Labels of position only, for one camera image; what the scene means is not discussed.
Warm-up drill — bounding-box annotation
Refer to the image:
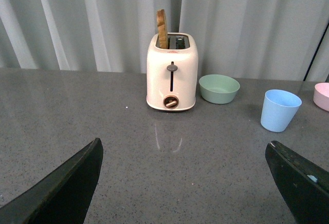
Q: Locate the green bowl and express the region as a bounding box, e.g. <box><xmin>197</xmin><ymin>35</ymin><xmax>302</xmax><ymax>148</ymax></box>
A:
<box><xmin>199</xmin><ymin>74</ymin><xmax>240</xmax><ymax>104</ymax></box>

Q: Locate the cream white toaster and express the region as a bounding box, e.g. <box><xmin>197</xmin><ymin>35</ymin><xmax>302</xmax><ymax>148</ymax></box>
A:
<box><xmin>146</xmin><ymin>32</ymin><xmax>200</xmax><ymax>113</ymax></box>

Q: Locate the toasted bread slice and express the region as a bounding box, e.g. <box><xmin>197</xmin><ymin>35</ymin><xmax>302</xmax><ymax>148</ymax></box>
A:
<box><xmin>156</xmin><ymin>9</ymin><xmax>168</xmax><ymax>49</ymax></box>

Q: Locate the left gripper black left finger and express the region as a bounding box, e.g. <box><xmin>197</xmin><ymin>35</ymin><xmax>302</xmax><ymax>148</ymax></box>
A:
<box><xmin>1</xmin><ymin>138</ymin><xmax>103</xmax><ymax>223</ymax></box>

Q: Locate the black vertical pole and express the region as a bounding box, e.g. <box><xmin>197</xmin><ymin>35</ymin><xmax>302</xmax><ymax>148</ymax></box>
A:
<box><xmin>303</xmin><ymin>23</ymin><xmax>328</xmax><ymax>81</ymax></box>

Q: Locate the light blue cup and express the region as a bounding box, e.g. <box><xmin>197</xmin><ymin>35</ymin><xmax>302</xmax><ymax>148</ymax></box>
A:
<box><xmin>261</xmin><ymin>89</ymin><xmax>302</xmax><ymax>133</ymax></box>

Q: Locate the pink bowl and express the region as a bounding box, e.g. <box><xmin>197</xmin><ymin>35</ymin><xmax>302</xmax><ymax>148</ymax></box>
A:
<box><xmin>313</xmin><ymin>82</ymin><xmax>329</xmax><ymax>111</ymax></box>

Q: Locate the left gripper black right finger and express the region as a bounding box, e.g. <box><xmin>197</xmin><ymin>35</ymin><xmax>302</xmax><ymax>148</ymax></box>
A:
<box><xmin>265</xmin><ymin>141</ymin><xmax>328</xmax><ymax>223</ymax></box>

